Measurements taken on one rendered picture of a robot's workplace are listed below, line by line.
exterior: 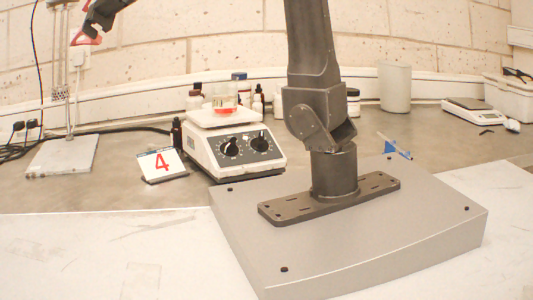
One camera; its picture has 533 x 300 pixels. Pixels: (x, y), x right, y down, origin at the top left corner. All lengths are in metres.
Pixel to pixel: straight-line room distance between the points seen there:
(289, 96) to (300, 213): 0.14
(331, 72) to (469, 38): 1.30
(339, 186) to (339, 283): 0.17
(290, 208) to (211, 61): 0.83
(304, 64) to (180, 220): 0.28
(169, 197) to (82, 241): 0.23
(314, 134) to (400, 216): 0.16
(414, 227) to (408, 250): 0.05
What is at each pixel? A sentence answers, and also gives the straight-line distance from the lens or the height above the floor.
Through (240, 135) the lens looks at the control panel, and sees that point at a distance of 0.92.
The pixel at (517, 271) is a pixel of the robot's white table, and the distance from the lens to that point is 0.61.
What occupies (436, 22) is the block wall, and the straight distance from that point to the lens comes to 1.75.
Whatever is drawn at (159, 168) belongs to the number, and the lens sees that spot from 0.92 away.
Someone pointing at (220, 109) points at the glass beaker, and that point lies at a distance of 0.94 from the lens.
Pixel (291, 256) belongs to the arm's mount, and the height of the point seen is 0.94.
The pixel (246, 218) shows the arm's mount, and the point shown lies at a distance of 0.66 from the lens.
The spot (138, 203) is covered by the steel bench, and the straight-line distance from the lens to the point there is 0.80.
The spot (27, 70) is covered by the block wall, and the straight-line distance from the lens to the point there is 1.46.
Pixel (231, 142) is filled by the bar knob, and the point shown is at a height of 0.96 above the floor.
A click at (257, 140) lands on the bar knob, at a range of 0.91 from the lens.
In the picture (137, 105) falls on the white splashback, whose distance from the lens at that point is 1.37.
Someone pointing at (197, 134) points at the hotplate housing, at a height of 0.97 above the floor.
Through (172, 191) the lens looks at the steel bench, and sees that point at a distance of 0.85.
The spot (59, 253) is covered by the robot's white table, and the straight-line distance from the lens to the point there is 0.65.
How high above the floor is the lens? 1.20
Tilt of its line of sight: 16 degrees down
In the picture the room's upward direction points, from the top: 1 degrees counter-clockwise
